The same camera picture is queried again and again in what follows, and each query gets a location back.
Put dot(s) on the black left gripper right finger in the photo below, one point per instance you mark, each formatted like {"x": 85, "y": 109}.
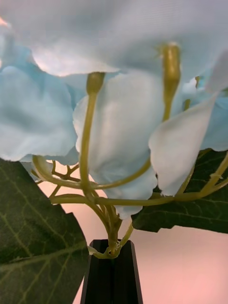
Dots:
{"x": 127, "y": 280}

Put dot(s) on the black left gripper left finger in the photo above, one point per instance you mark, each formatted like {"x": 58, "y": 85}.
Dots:
{"x": 99, "y": 280}

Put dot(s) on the blue hydrangea with thin stem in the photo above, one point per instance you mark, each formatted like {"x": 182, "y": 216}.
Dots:
{"x": 118, "y": 130}

